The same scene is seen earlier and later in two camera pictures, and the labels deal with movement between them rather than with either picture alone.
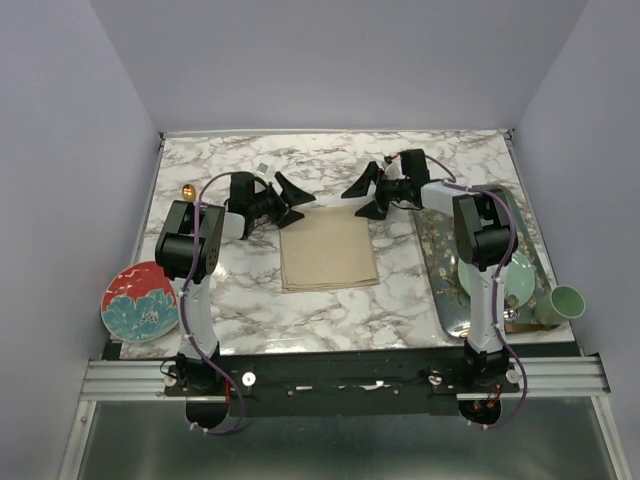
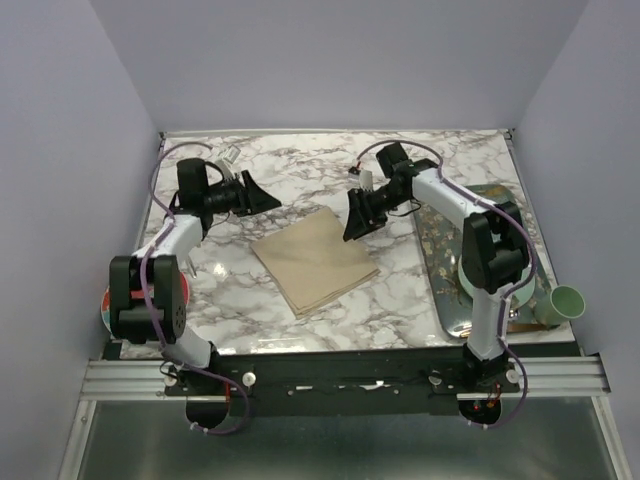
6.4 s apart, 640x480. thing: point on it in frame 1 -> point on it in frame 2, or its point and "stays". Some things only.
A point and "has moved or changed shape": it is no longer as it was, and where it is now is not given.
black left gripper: (292, 196) -> (258, 200)
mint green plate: (519, 277) stays
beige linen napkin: (330, 248) has moved or changed shape
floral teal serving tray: (436, 237) stays
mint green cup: (558, 305) stays
